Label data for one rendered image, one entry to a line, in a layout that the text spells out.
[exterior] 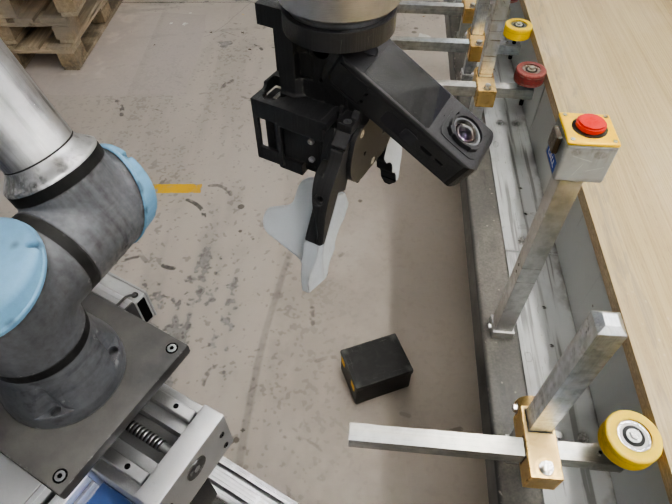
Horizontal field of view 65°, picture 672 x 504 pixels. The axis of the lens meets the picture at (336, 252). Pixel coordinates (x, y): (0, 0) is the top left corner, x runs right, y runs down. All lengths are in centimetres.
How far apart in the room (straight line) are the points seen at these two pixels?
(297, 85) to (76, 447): 52
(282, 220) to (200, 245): 188
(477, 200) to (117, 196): 99
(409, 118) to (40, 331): 44
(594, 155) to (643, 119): 70
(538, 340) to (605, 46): 90
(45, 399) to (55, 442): 6
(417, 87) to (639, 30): 159
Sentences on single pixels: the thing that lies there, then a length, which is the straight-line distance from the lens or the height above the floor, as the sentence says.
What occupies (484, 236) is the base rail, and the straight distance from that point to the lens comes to 135.
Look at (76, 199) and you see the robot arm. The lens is 64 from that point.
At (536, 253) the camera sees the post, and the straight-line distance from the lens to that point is 97.
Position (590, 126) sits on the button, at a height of 123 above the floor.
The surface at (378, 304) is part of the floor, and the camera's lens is 203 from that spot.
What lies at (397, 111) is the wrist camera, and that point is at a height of 147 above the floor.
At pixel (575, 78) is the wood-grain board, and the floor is 90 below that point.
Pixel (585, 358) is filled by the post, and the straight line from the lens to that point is 74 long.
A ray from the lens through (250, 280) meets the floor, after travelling 212.
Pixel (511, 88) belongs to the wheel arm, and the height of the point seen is 85.
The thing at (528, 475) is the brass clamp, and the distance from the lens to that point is 92.
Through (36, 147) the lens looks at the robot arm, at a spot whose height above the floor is 132.
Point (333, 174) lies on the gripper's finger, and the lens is 36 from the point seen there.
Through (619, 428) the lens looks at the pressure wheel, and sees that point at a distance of 92.
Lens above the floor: 166
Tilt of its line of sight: 50 degrees down
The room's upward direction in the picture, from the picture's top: straight up
